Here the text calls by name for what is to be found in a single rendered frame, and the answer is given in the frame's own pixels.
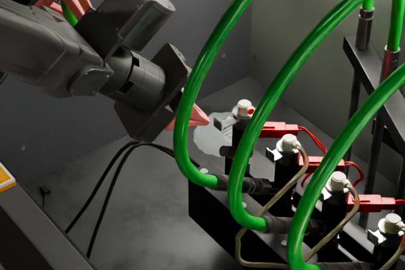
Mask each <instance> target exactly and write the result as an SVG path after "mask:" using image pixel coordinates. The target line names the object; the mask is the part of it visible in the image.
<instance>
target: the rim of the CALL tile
mask: <svg viewBox="0 0 405 270"><path fill-rule="evenodd" d="M0 167H1V168H2V169H3V170H4V171H5V172H6V173H7V175H8V176H9V177H10V178H11V179H9V180H7V181H5V182H3V183H1V184H0V188H2V187H5V186H7V185H9V184H11V183H13V182H15V179H14V177H13V176H12V175H11V174H10V173H9V171H7V170H6V168H5V167H4V166H3V165H2V164H1V162H0Z"/></svg>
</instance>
